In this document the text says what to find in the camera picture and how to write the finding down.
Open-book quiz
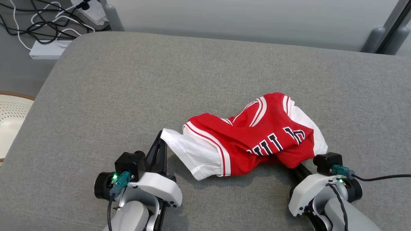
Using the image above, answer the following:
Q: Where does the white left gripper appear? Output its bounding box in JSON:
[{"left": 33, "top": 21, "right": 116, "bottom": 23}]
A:
[{"left": 127, "top": 130, "right": 183, "bottom": 207}]

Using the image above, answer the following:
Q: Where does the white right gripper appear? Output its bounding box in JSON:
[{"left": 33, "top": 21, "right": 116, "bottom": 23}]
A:
[{"left": 288, "top": 163, "right": 346, "bottom": 217}]

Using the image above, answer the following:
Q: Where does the red white basketball jersey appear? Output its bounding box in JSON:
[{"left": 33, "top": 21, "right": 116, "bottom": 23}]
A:
[{"left": 160, "top": 92, "right": 328, "bottom": 181}]

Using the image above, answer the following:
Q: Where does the grey partition foot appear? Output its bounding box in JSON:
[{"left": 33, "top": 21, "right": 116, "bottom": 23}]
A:
[
  {"left": 384, "top": 27, "right": 411, "bottom": 56},
  {"left": 104, "top": 4, "right": 125, "bottom": 32},
  {"left": 361, "top": 27, "right": 386, "bottom": 54}
]

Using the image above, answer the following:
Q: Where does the white perforated round stool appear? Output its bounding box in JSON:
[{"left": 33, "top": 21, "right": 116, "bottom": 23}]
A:
[{"left": 0, "top": 91, "right": 36, "bottom": 162}]

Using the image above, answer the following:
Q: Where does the flat white box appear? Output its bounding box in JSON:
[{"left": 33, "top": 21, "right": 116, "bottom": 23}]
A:
[{"left": 29, "top": 40, "right": 73, "bottom": 60}]

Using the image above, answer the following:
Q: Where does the white power strip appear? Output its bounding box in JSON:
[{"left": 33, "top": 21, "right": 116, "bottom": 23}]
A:
[{"left": 71, "top": 0, "right": 108, "bottom": 26}]

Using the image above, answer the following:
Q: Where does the black right cable teal connector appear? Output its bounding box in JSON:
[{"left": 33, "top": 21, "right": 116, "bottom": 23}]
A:
[{"left": 331, "top": 165, "right": 411, "bottom": 182}]

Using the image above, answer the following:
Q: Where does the black cable teal connector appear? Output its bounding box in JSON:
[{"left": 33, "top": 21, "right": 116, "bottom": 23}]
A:
[
  {"left": 331, "top": 165, "right": 411, "bottom": 182},
  {"left": 107, "top": 172, "right": 134, "bottom": 231}
]

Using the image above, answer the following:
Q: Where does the black left cable teal connector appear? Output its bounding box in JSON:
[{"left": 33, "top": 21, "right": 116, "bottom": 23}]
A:
[{"left": 107, "top": 172, "right": 134, "bottom": 231}]

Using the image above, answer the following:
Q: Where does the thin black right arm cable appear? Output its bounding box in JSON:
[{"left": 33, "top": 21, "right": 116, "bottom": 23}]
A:
[{"left": 326, "top": 183, "right": 349, "bottom": 231}]

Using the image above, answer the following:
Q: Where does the black floor cable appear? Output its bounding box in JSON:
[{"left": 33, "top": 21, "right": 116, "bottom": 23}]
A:
[{"left": 0, "top": 0, "right": 97, "bottom": 45}]

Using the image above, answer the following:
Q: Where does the grey double partition post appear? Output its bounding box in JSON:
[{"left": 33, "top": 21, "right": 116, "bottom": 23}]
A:
[{"left": 361, "top": 0, "right": 411, "bottom": 56}]

